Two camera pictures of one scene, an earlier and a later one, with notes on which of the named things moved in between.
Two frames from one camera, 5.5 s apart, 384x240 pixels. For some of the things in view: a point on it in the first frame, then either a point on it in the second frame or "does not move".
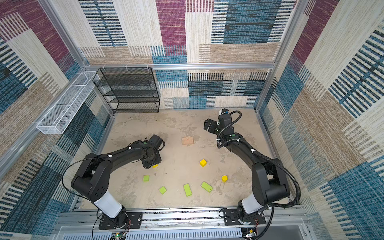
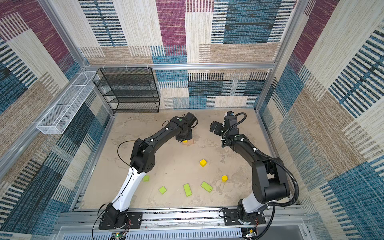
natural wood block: x=187 y=140 does not move
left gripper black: x=148 y=165 → x=190 y=137
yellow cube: x=203 y=163 does not move
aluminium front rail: x=282 y=224 does not move
